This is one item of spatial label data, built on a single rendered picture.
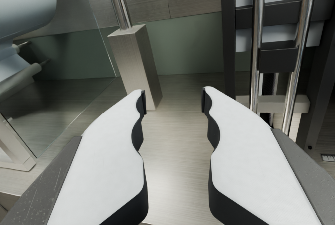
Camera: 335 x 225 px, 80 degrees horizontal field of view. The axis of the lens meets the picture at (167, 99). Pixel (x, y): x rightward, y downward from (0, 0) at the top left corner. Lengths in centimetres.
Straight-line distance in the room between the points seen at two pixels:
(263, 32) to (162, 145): 37
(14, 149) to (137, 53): 42
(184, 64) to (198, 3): 25
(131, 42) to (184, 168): 37
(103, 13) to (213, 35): 45
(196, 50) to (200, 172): 51
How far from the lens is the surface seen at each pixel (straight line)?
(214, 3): 79
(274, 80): 53
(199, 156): 53
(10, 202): 89
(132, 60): 63
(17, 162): 70
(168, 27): 84
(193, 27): 82
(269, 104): 42
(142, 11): 86
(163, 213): 46
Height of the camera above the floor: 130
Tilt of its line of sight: 32 degrees down
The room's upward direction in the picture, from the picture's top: 13 degrees counter-clockwise
